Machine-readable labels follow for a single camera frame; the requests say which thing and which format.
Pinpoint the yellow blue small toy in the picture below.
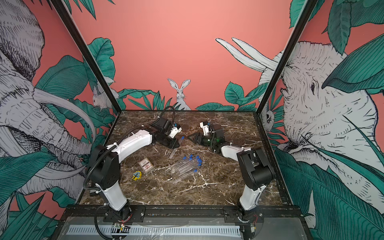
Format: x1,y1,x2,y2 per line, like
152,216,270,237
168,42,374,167
132,171,142,181

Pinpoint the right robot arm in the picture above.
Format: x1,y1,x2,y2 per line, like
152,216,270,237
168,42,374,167
188,121,275,211

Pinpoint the white slotted cable duct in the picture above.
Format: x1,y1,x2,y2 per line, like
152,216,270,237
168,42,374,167
65,224,242,237

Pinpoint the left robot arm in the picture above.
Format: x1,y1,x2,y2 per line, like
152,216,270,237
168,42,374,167
83,117,182,212

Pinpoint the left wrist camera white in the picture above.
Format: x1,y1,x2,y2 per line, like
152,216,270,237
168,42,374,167
169,127,182,139

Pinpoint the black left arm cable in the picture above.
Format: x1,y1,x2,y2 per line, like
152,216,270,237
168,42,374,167
149,105,177,128

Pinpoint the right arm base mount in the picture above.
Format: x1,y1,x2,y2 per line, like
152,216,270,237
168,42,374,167
222,206,265,224

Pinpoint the clear test tube blue stopper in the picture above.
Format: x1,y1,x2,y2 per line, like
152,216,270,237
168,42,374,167
173,169,198,184
175,159,203,177
175,162,202,182
172,155,194,173
175,156,202,175
171,156,188,172

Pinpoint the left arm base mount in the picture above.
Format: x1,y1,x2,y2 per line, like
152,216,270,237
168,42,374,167
103,205,146,224

